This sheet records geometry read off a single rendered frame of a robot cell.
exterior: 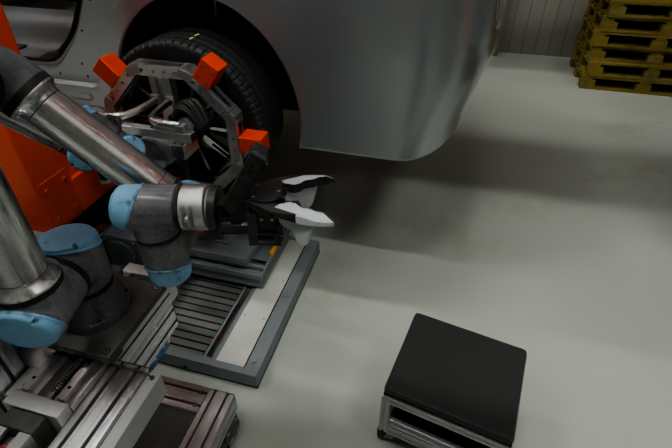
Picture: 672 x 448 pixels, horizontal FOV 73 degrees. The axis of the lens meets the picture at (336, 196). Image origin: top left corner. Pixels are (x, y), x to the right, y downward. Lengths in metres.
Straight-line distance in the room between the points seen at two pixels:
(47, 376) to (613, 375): 1.98
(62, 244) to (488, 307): 1.81
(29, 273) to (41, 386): 0.35
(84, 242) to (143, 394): 0.36
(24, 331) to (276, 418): 1.12
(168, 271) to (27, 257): 0.24
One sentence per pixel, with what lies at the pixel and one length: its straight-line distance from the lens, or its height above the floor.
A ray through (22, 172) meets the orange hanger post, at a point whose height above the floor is 0.80.
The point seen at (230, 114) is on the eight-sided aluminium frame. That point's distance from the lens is 1.66.
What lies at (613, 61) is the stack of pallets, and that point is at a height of 0.27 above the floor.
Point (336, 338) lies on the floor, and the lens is 2.09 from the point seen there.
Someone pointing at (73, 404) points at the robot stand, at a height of 0.76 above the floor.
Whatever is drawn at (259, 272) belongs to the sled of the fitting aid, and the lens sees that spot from 2.18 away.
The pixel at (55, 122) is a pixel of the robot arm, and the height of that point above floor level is 1.32.
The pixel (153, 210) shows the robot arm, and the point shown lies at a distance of 0.75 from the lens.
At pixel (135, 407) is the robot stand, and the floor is 0.73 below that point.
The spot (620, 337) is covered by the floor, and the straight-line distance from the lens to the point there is 2.43.
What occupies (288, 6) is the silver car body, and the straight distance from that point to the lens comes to 1.68.
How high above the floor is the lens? 1.65
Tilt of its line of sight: 35 degrees down
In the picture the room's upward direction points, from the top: straight up
